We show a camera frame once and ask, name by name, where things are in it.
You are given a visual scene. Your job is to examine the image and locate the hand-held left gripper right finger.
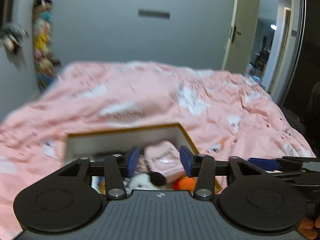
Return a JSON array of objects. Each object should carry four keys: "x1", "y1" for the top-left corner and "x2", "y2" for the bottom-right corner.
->
[{"x1": 180, "y1": 145, "x2": 260, "y2": 200}]

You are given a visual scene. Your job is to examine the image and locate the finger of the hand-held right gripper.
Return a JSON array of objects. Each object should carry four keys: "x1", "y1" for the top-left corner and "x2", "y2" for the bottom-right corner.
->
[
  {"x1": 248, "y1": 156, "x2": 320, "y2": 172},
  {"x1": 271, "y1": 171, "x2": 309, "y2": 182}
]

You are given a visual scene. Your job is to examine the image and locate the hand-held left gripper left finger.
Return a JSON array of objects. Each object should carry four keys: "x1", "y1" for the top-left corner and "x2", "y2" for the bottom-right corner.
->
[{"x1": 57, "y1": 146, "x2": 140, "y2": 200}]

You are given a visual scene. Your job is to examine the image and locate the orange knitted toy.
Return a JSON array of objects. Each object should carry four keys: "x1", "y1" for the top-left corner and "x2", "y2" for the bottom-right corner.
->
[{"x1": 173, "y1": 176, "x2": 197, "y2": 190}]

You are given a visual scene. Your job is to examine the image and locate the white plush black ears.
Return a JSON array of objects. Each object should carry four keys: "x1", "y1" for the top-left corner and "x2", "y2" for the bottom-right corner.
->
[{"x1": 129, "y1": 171, "x2": 167, "y2": 190}]

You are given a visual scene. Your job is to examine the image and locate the pink zipper pouch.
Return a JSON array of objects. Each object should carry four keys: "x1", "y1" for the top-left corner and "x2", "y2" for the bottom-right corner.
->
[{"x1": 144, "y1": 140, "x2": 187, "y2": 183}]

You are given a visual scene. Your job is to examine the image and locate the orange cardboard box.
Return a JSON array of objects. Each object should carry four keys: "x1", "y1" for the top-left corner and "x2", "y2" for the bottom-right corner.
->
[{"x1": 65, "y1": 122, "x2": 222, "y2": 195}]

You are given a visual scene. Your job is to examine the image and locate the yellow plush blue cap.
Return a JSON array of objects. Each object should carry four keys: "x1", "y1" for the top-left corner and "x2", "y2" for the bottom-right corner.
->
[{"x1": 97, "y1": 176, "x2": 107, "y2": 193}]

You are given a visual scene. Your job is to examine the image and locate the person's right hand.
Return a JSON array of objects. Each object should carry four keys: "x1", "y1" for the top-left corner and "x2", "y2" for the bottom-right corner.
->
[{"x1": 299, "y1": 216, "x2": 320, "y2": 240}]

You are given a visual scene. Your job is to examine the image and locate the dark wardrobe door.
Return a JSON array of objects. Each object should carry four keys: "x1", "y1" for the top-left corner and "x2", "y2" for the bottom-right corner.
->
[{"x1": 282, "y1": 0, "x2": 320, "y2": 130}]

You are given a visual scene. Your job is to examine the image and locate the hanging column of plush toys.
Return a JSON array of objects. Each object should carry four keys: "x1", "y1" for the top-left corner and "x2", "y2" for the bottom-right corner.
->
[{"x1": 32, "y1": 0, "x2": 62, "y2": 92}]

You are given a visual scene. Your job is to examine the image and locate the white door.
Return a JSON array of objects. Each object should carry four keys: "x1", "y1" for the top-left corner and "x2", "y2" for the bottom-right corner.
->
[{"x1": 221, "y1": 0, "x2": 262, "y2": 75}]

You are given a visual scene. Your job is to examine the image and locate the grey clothes pile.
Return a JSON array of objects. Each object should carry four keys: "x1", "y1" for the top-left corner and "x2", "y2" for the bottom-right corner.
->
[{"x1": 0, "y1": 24, "x2": 28, "y2": 55}]

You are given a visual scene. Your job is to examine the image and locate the dark window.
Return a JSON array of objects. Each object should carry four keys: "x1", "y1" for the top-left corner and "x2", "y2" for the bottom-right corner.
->
[{"x1": 0, "y1": 0, "x2": 13, "y2": 28}]

